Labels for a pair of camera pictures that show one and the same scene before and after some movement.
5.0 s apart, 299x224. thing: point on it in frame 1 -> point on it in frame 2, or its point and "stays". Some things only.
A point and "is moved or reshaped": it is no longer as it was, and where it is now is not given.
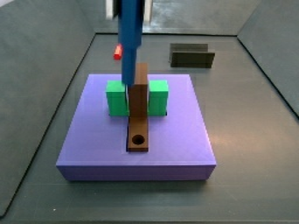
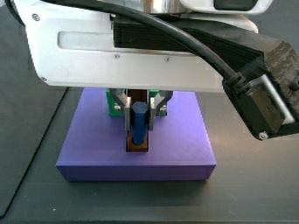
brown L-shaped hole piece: [137, 111] stays
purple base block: [93, 153] stays
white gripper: [111, 9] -> [69, 40]
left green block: [116, 98] stays
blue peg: [129, 21] is moved or reshaped
